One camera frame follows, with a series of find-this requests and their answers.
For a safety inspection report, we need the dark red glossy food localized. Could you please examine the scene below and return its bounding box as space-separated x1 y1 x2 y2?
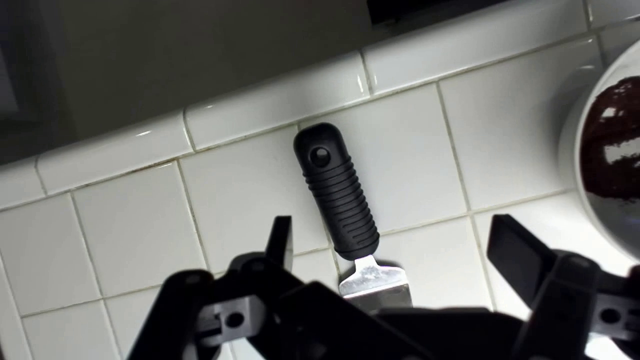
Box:
578 75 640 203

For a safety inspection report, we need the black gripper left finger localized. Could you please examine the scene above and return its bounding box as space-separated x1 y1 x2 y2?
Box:
127 215 402 360

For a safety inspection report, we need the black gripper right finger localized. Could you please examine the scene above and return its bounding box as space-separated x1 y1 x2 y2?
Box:
485 212 640 360

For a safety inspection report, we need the white round bowl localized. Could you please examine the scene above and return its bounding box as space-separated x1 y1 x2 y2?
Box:
555 39 640 265

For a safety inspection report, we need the black handled metal spatula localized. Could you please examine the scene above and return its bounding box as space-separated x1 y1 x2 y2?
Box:
291 121 416 315

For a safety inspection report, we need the black flat floor object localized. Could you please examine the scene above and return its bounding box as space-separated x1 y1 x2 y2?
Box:
363 0 512 31

